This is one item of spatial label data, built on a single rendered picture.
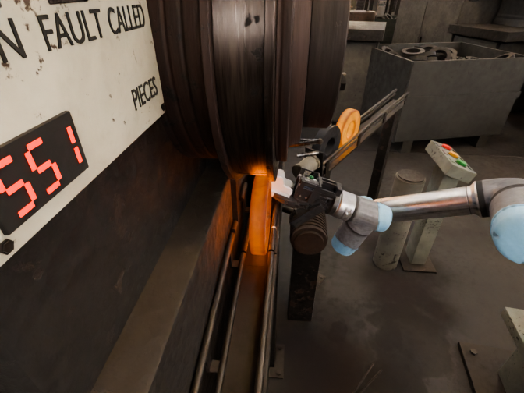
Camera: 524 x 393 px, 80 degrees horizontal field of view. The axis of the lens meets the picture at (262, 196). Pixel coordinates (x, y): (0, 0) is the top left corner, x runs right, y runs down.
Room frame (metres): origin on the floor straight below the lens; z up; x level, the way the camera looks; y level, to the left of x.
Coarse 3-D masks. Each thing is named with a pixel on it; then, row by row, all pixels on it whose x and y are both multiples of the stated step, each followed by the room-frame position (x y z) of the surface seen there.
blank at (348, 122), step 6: (348, 108) 1.18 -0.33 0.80; (342, 114) 1.15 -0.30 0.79; (348, 114) 1.14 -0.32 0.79; (354, 114) 1.16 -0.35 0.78; (342, 120) 1.12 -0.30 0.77; (348, 120) 1.13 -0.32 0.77; (354, 120) 1.17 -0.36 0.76; (342, 126) 1.11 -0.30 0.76; (348, 126) 1.13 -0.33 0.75; (354, 126) 1.18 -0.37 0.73; (342, 132) 1.10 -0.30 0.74; (348, 132) 1.19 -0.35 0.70; (354, 132) 1.18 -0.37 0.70; (342, 138) 1.11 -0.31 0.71; (348, 138) 1.15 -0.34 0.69; (342, 144) 1.12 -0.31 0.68
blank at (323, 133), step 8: (320, 128) 1.04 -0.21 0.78; (328, 128) 1.03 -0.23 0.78; (336, 128) 1.06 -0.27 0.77; (320, 136) 1.00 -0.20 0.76; (328, 136) 1.02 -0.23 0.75; (336, 136) 1.07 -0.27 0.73; (320, 144) 0.99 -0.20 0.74; (328, 144) 1.08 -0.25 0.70; (336, 144) 1.08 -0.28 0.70; (328, 152) 1.06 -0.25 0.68
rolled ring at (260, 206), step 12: (264, 180) 0.57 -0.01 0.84; (252, 192) 0.54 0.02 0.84; (264, 192) 0.54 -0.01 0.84; (252, 204) 0.52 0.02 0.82; (264, 204) 0.52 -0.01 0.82; (252, 216) 0.50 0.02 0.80; (264, 216) 0.50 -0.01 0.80; (252, 228) 0.49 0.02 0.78; (264, 228) 0.49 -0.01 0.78; (252, 240) 0.49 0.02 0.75; (264, 240) 0.49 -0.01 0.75; (252, 252) 0.50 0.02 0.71; (264, 252) 0.49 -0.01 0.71
